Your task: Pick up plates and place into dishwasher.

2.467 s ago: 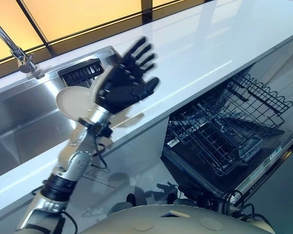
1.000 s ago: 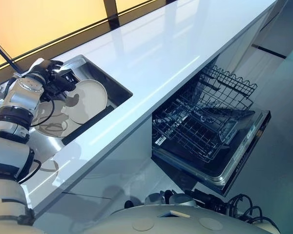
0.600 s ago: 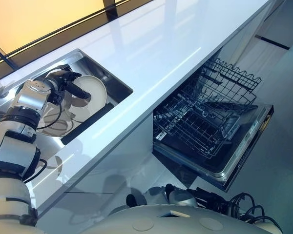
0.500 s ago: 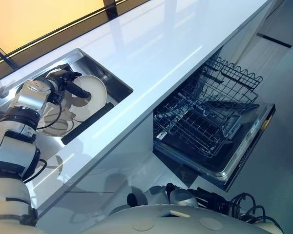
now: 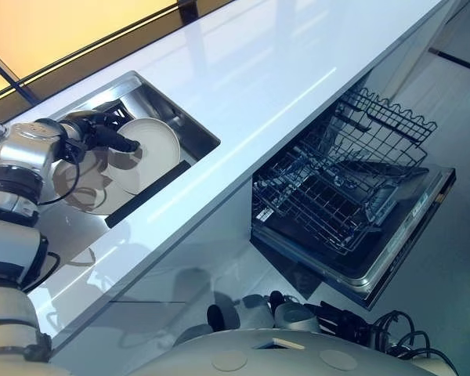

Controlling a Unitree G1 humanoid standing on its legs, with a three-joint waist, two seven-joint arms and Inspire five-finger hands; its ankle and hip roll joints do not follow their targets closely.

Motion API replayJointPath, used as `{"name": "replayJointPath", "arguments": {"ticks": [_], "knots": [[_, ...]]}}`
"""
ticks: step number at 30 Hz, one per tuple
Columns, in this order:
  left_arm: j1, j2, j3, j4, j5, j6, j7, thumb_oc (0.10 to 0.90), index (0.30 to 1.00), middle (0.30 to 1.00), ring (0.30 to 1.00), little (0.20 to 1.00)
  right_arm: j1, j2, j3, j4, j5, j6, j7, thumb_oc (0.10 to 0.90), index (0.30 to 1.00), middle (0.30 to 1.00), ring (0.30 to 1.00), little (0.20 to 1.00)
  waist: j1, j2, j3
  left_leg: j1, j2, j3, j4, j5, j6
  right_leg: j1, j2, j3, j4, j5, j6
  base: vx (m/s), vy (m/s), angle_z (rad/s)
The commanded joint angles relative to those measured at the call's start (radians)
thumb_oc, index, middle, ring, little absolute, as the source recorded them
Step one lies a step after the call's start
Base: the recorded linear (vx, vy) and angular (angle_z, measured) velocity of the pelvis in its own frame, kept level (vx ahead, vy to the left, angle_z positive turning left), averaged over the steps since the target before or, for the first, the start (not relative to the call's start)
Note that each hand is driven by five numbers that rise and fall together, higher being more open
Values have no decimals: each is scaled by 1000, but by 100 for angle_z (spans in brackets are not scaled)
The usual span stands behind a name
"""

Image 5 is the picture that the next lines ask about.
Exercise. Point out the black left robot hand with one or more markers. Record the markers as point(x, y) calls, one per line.
point(107, 131)

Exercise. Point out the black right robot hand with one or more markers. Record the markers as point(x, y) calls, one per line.
point(250, 311)

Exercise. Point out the cream round plate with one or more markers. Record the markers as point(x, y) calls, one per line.
point(156, 145)
point(90, 192)

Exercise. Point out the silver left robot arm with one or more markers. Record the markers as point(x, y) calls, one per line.
point(21, 150)

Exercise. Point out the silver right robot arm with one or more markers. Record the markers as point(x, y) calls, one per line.
point(297, 317)

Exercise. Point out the open dishwasher door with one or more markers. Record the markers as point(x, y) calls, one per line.
point(391, 250)

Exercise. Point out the black dish rack in sink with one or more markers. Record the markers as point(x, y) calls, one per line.
point(121, 111)

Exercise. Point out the stainless steel sink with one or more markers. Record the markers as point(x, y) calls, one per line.
point(160, 103)

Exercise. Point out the black window frame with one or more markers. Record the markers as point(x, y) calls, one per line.
point(102, 37)

